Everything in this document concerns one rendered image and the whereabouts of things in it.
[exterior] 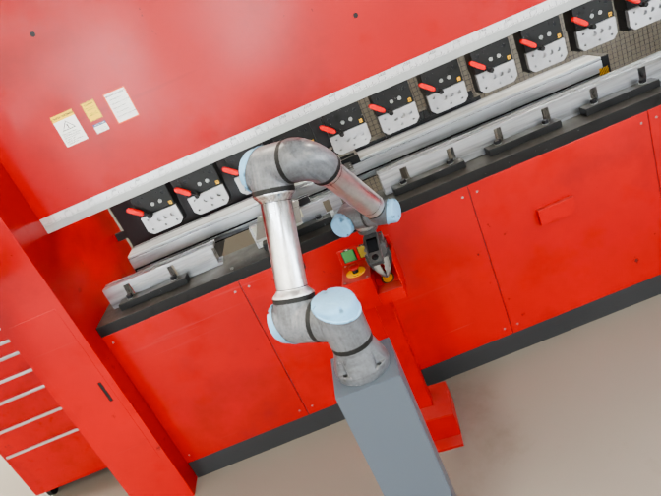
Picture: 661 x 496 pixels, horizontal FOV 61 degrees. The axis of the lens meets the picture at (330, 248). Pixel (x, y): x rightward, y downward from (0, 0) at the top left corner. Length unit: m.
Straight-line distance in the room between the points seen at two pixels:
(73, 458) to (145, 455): 0.65
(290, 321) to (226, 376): 1.04
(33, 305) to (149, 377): 0.55
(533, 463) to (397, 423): 0.77
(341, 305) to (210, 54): 1.12
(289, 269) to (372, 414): 0.44
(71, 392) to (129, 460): 0.40
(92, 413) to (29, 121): 1.16
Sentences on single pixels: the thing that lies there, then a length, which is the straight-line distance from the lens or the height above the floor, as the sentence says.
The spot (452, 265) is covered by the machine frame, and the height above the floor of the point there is 0.53.
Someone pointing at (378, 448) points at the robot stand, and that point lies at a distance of 1.61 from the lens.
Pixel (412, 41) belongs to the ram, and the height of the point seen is 1.39.
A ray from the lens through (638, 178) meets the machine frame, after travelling 2.55.
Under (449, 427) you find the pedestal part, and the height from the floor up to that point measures 0.06.
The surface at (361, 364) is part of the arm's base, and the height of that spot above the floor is 0.83.
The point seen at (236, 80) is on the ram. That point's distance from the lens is 2.14.
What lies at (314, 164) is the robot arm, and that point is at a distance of 1.42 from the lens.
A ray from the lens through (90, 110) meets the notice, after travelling 2.25.
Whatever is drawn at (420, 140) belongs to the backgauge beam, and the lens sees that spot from 2.54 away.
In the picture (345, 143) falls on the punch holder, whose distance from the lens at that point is 2.19.
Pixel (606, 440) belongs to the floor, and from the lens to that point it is 2.25.
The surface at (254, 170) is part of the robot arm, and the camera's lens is 1.48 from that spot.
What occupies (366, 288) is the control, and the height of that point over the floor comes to 0.74.
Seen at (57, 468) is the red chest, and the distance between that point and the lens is 3.27.
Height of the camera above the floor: 1.67
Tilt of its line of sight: 23 degrees down
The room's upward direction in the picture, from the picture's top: 24 degrees counter-clockwise
